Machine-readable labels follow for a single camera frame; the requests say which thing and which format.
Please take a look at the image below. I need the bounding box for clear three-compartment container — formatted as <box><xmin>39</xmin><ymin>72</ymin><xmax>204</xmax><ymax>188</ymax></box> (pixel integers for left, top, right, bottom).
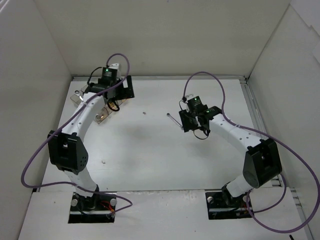
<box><xmin>70</xmin><ymin>83</ymin><xmax>131</xmax><ymax>124</ymax></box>

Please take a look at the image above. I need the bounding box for large silver ratchet wrench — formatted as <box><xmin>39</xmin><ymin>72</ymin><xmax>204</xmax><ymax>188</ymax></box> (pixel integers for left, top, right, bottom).
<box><xmin>74</xmin><ymin>90</ymin><xmax>83</xmax><ymax>102</ymax></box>

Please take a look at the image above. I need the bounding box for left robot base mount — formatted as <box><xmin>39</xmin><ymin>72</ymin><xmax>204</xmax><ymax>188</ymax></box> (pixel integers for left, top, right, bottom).
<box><xmin>68</xmin><ymin>192</ymin><xmax>117</xmax><ymax>224</ymax></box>

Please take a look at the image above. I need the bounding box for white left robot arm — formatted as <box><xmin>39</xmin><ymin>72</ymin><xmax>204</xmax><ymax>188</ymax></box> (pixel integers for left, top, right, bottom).
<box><xmin>48</xmin><ymin>63</ymin><xmax>134</xmax><ymax>210</ymax></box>

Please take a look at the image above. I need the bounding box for small silver ratchet wrench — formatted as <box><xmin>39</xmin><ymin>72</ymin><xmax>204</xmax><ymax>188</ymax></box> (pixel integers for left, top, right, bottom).
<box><xmin>166</xmin><ymin>113</ymin><xmax>184</xmax><ymax>130</ymax></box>

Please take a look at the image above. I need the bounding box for aluminium rail right edge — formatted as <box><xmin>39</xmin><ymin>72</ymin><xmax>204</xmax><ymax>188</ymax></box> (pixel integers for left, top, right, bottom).
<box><xmin>240</xmin><ymin>78</ymin><xmax>319</xmax><ymax>238</ymax></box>

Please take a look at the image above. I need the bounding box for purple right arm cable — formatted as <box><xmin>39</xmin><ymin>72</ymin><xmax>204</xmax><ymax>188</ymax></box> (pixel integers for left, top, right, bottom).
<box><xmin>182</xmin><ymin>71</ymin><xmax>320</xmax><ymax>232</ymax></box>

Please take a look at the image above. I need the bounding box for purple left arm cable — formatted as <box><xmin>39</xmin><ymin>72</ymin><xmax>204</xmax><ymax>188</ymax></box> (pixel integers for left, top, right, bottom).
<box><xmin>21</xmin><ymin>53</ymin><xmax>133</xmax><ymax>215</ymax></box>

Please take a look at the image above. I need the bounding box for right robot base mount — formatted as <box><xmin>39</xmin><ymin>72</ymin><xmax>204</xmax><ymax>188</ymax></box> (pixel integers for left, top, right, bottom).
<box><xmin>205</xmin><ymin>186</ymin><xmax>253</xmax><ymax>220</ymax></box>

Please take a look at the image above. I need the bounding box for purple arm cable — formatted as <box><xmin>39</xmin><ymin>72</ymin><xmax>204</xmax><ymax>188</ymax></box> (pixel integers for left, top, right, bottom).
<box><xmin>21</xmin><ymin>53</ymin><xmax>133</xmax><ymax>215</ymax></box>
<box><xmin>182</xmin><ymin>71</ymin><xmax>320</xmax><ymax>232</ymax></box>

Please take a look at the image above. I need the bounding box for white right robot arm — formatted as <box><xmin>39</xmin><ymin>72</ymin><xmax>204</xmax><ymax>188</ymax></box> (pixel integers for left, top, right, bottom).
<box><xmin>179</xmin><ymin>94</ymin><xmax>283</xmax><ymax>206</ymax></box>

